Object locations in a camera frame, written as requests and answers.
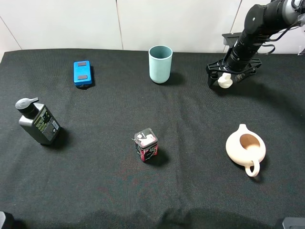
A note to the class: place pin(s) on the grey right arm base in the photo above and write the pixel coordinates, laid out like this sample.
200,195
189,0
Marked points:
293,223

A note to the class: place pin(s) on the red black tin box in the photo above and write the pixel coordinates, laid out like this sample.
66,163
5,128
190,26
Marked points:
146,144

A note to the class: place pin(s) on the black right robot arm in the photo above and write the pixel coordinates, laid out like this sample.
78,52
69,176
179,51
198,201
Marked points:
261,22

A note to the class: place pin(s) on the black table cloth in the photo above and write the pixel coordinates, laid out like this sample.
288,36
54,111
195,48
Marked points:
89,141

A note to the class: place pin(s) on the cream ceramic teapot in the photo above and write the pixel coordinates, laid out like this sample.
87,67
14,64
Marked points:
247,149

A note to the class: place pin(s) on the blue rectangular box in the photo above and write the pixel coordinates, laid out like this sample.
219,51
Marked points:
82,73

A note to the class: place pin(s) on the teal plastic cup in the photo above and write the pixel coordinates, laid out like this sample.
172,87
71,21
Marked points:
160,61

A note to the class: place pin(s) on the black pump bottle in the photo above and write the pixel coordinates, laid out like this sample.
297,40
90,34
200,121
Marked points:
37,120

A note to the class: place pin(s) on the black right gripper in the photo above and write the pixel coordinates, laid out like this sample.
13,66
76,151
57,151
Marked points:
234,64

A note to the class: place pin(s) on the white teapot lid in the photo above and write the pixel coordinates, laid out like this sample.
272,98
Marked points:
225,81

